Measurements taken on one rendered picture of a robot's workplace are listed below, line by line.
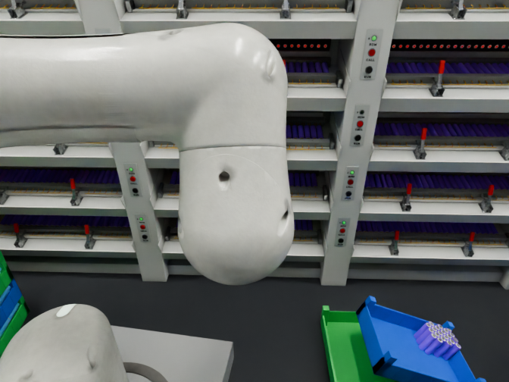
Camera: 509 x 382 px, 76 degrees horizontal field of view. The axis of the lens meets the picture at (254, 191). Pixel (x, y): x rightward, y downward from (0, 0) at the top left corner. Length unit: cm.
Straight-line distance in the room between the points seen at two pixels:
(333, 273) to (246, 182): 107
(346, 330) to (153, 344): 67
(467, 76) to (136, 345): 111
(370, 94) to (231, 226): 79
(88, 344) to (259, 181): 33
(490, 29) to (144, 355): 112
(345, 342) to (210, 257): 95
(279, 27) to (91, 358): 81
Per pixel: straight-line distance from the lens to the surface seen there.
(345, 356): 117
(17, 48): 33
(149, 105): 28
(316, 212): 113
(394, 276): 144
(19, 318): 142
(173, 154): 107
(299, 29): 95
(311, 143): 106
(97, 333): 51
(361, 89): 99
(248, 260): 27
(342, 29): 96
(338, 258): 127
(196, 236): 27
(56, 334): 52
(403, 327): 123
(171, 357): 76
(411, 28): 101
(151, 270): 136
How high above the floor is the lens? 95
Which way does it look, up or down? 30 degrees down
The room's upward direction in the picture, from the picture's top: straight up
